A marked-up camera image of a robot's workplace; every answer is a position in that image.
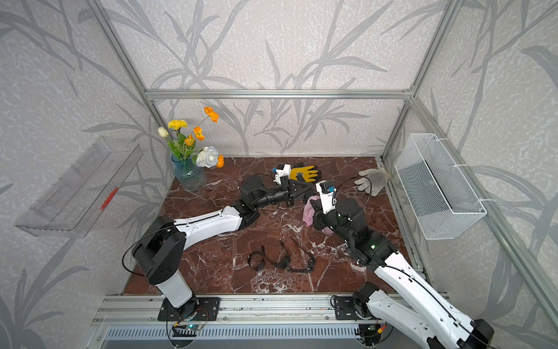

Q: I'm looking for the left circuit board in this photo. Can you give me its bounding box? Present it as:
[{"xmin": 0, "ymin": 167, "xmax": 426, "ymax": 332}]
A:
[{"xmin": 171, "ymin": 323, "xmax": 204, "ymax": 337}]

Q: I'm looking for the black watch right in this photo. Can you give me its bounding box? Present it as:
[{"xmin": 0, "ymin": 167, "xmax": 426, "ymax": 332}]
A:
[{"xmin": 287, "ymin": 237, "xmax": 318, "ymax": 274}]

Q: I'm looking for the blue glass vase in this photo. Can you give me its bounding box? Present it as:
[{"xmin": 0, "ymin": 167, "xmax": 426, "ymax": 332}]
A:
[{"xmin": 171, "ymin": 154, "xmax": 207, "ymax": 192}]

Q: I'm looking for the black watch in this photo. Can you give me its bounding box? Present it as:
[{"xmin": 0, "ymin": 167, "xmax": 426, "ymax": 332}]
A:
[
  {"xmin": 261, "ymin": 241, "xmax": 291, "ymax": 270},
  {"xmin": 287, "ymin": 237, "xmax": 318, "ymax": 274}
]

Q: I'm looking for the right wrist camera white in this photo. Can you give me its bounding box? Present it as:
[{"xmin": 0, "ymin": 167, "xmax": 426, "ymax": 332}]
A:
[{"xmin": 316, "ymin": 180, "xmax": 337, "ymax": 215}]

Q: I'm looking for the white wire mesh basket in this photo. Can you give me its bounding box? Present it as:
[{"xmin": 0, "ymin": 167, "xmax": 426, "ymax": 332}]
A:
[{"xmin": 395, "ymin": 133, "xmax": 487, "ymax": 241}]

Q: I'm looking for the black watch centre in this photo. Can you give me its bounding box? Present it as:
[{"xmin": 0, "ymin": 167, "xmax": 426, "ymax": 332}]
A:
[{"xmin": 261, "ymin": 241, "xmax": 291, "ymax": 270}]

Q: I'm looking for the clear plastic wall tray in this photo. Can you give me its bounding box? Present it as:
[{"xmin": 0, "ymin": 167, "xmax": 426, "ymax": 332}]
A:
[{"xmin": 15, "ymin": 137, "xmax": 143, "ymax": 238}]

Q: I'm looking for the artificial flower bouquet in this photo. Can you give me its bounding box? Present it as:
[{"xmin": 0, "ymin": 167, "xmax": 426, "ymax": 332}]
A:
[{"xmin": 157, "ymin": 107, "xmax": 225, "ymax": 169}]

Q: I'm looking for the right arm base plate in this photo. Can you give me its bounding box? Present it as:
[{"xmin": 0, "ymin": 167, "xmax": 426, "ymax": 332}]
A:
[{"xmin": 330, "ymin": 295, "xmax": 370, "ymax": 321}]

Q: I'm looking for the aluminium front rail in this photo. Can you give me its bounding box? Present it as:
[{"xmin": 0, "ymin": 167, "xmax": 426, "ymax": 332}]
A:
[{"xmin": 92, "ymin": 293, "xmax": 366, "ymax": 326}]

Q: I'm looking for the yellow black work glove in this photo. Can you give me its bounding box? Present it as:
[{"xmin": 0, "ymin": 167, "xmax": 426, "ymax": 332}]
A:
[{"xmin": 289, "ymin": 164, "xmax": 322, "ymax": 183}]

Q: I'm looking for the right circuit board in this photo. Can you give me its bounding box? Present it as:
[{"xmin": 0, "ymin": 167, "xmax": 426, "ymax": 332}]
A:
[{"xmin": 355, "ymin": 324, "xmax": 391, "ymax": 348}]

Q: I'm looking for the white knit glove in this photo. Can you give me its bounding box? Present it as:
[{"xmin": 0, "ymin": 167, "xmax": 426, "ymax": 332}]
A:
[{"xmin": 354, "ymin": 168, "xmax": 392, "ymax": 197}]

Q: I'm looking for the black watch curled strap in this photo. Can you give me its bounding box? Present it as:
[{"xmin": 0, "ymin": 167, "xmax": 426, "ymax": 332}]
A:
[{"xmin": 246, "ymin": 252, "xmax": 266, "ymax": 272}]

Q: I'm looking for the pink fluffy cloth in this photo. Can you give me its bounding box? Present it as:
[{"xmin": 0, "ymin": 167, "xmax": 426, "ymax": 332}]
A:
[{"xmin": 302, "ymin": 196, "xmax": 326, "ymax": 231}]

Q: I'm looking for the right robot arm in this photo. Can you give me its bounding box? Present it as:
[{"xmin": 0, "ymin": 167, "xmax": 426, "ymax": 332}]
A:
[{"xmin": 309, "ymin": 198, "xmax": 494, "ymax": 348}]

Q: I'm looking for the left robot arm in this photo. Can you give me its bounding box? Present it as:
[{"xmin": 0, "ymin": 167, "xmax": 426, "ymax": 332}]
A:
[{"xmin": 131, "ymin": 175, "xmax": 318, "ymax": 308}]

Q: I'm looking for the circuit board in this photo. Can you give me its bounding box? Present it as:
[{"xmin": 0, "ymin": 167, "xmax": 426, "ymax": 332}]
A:
[
  {"xmin": 355, "ymin": 324, "xmax": 391, "ymax": 348},
  {"xmin": 171, "ymin": 323, "xmax": 204, "ymax": 337}
]

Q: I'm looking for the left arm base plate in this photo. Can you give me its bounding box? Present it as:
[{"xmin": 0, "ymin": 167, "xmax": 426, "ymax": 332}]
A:
[{"xmin": 158, "ymin": 296, "xmax": 221, "ymax": 323}]

